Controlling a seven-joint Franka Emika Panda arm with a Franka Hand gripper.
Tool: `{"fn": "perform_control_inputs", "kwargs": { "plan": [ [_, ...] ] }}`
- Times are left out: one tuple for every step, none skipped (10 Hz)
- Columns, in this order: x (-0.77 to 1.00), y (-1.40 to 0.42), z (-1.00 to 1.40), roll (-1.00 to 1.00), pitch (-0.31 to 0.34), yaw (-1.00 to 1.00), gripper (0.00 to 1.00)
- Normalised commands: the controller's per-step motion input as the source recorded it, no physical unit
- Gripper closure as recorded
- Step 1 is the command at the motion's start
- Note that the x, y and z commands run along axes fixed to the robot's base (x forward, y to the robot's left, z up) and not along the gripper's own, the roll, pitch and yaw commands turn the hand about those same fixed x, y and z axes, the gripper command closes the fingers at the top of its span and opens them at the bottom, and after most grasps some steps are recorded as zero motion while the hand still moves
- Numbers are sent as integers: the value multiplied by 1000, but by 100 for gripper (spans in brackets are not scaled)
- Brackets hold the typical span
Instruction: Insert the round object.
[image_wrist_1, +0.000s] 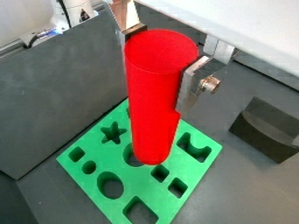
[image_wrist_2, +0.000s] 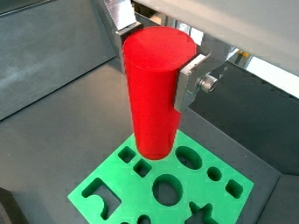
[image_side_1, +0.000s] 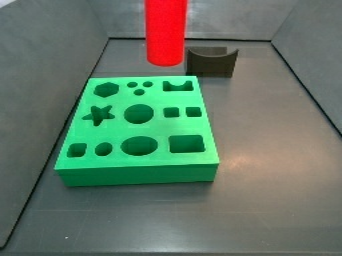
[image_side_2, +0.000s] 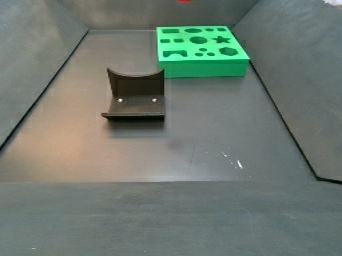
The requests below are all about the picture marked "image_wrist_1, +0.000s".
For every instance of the red cylinder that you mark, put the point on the red cylinder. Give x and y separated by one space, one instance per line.
156 56

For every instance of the dark grey block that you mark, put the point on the dark grey block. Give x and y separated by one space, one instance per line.
268 129

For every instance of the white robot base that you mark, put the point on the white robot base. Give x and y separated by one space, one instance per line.
70 12

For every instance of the green shape sorter board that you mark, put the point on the green shape sorter board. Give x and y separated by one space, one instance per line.
136 193

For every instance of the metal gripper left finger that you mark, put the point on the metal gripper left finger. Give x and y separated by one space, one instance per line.
128 24

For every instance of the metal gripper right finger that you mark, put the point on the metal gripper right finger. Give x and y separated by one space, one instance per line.
197 76

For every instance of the grey upright panel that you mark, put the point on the grey upright panel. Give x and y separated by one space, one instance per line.
56 88

